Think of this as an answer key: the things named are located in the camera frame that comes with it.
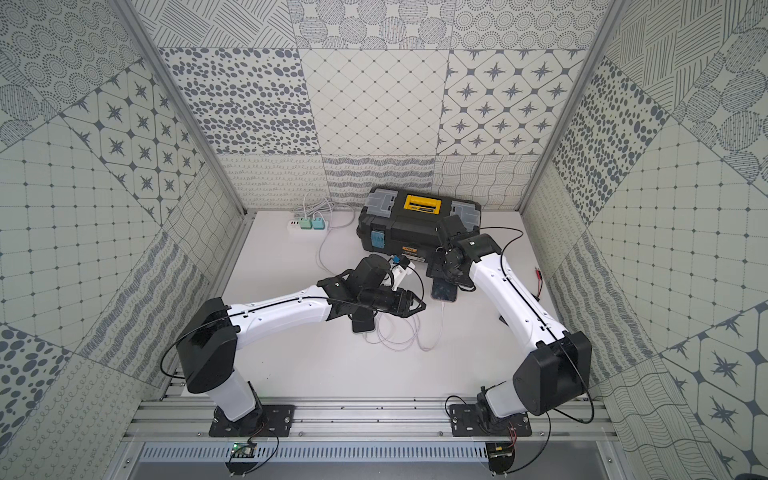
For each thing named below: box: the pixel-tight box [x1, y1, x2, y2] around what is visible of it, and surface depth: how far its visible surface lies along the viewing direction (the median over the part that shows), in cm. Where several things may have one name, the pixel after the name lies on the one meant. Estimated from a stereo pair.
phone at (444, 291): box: [431, 278, 458, 302], surface depth 82 cm
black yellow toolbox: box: [357, 186, 482, 262], surface depth 100 cm
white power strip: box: [287, 220, 329, 234], surface depth 114 cm
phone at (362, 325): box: [352, 317, 375, 333], surface depth 92 cm
